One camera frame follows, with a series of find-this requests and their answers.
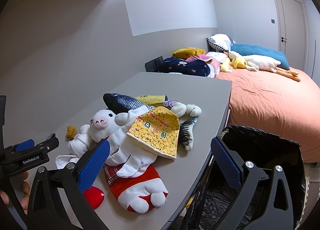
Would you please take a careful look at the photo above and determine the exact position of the white pig plush toy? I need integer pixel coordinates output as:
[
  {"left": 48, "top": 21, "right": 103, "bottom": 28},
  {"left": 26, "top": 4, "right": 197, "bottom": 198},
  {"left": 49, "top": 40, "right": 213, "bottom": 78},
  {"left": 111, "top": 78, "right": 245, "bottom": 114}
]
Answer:
[{"left": 89, "top": 106, "right": 168, "bottom": 214}]

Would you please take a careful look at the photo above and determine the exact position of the yellow soybean milk carton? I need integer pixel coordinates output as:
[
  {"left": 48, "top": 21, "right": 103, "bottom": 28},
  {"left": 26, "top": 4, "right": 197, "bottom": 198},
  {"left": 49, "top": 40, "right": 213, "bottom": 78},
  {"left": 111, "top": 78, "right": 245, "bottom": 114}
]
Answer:
[{"left": 127, "top": 106, "right": 180, "bottom": 159}]

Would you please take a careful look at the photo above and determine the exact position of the yellow packet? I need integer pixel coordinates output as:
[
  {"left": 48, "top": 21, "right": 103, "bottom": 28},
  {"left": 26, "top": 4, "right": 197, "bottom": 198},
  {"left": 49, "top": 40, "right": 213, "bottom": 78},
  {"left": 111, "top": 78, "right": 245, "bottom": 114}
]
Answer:
[{"left": 135, "top": 95, "right": 168, "bottom": 107}]

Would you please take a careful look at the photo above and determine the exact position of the person's left hand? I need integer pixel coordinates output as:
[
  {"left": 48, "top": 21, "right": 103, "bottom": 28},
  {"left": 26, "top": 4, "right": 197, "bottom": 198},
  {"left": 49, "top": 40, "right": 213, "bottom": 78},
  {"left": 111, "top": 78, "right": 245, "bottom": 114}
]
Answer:
[{"left": 1, "top": 171, "right": 30, "bottom": 214}]

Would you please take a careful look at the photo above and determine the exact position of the dark blue fish plush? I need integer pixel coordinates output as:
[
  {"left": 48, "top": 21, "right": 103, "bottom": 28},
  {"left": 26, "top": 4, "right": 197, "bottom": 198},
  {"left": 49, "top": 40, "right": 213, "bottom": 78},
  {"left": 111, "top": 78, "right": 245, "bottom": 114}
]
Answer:
[{"left": 103, "top": 93, "right": 198, "bottom": 151}]

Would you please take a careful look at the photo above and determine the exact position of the bed with orange sheet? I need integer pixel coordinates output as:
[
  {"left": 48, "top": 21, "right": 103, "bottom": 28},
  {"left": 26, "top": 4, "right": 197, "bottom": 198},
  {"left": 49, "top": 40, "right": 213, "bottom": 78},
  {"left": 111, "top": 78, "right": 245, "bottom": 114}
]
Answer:
[{"left": 217, "top": 69, "right": 319, "bottom": 163}]

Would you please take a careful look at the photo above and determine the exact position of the white goose plush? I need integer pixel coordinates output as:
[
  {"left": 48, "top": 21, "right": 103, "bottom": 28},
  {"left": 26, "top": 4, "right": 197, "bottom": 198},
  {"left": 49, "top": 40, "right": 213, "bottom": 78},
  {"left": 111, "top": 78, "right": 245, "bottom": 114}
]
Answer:
[{"left": 224, "top": 51, "right": 300, "bottom": 82}]

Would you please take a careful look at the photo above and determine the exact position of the yellow duck plush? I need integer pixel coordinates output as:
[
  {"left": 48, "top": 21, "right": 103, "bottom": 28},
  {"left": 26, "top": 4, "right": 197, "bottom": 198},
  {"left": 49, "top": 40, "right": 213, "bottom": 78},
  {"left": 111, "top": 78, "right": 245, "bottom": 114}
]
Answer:
[{"left": 231, "top": 57, "right": 247, "bottom": 69}]

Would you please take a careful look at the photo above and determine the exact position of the pink blanket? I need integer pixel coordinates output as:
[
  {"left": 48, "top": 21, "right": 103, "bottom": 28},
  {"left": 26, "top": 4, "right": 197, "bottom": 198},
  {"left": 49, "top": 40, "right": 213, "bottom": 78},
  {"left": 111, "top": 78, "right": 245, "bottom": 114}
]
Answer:
[{"left": 186, "top": 54, "right": 220, "bottom": 78}]

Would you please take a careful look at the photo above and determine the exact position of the mustard yellow plush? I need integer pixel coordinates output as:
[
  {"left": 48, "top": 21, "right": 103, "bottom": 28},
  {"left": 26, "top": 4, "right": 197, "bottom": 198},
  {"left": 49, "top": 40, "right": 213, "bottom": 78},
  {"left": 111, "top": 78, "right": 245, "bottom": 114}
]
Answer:
[{"left": 172, "top": 47, "right": 206, "bottom": 60}]

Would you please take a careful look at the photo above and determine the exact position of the navy patterned blanket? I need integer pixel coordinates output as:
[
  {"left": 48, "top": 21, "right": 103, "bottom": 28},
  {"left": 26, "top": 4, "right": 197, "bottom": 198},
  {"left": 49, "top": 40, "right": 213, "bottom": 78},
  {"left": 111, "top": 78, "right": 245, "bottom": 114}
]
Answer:
[{"left": 159, "top": 57, "right": 211, "bottom": 77}]

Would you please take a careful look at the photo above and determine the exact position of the white dotted pillow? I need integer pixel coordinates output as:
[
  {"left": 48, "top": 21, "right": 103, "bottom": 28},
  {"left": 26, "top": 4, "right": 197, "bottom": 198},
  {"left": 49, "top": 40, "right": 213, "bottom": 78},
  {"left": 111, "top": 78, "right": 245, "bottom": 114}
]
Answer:
[{"left": 206, "top": 51, "right": 228, "bottom": 64}]

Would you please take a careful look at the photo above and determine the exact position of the teal blue cushion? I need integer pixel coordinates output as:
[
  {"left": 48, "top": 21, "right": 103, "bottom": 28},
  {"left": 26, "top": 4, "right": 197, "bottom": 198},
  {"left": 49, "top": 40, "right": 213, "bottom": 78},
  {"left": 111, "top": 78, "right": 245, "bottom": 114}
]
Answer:
[{"left": 231, "top": 43, "right": 290, "bottom": 71}]

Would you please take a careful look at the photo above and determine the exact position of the checkered white pillow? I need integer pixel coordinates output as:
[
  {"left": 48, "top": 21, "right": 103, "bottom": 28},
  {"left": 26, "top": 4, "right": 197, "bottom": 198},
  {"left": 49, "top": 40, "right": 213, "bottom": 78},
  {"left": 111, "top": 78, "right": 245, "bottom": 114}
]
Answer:
[{"left": 207, "top": 34, "right": 235, "bottom": 52}]

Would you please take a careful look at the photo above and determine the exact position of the beige door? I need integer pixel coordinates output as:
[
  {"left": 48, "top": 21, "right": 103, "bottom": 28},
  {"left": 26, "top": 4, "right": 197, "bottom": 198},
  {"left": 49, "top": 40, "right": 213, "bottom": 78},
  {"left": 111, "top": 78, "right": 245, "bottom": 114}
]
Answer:
[{"left": 274, "top": 0, "right": 308, "bottom": 70}]

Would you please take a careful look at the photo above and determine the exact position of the black wall socket panel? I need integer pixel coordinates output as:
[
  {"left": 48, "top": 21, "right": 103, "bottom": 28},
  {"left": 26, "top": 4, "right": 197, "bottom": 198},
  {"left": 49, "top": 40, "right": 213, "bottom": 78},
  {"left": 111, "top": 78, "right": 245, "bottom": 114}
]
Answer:
[{"left": 145, "top": 56, "right": 163, "bottom": 73}]

